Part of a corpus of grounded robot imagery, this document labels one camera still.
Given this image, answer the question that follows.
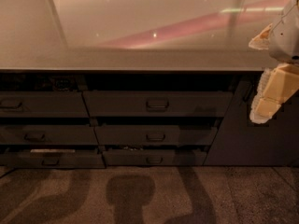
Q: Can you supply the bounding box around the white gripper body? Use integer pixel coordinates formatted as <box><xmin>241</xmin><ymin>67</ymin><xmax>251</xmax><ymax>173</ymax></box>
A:
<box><xmin>269</xmin><ymin>0</ymin><xmax>299</xmax><ymax>63</ymax></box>

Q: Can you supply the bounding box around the grey drawer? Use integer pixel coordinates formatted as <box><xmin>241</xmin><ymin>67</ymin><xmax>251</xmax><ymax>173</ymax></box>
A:
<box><xmin>103</xmin><ymin>149</ymin><xmax>206</xmax><ymax>166</ymax></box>
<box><xmin>83</xmin><ymin>91</ymin><xmax>233</xmax><ymax>117</ymax></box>
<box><xmin>0</xmin><ymin>91</ymin><xmax>88</xmax><ymax>118</ymax></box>
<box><xmin>94</xmin><ymin>125</ymin><xmax>218</xmax><ymax>147</ymax></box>
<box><xmin>0</xmin><ymin>149</ymin><xmax>106</xmax><ymax>169</ymax></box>
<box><xmin>0</xmin><ymin>125</ymin><xmax>97</xmax><ymax>146</ymax></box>

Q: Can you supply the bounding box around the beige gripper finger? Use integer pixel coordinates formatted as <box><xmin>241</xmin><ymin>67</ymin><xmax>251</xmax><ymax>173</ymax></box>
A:
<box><xmin>249</xmin><ymin>63</ymin><xmax>299</xmax><ymax>124</ymax></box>
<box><xmin>249</xmin><ymin>24</ymin><xmax>272</xmax><ymax>50</ymax></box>

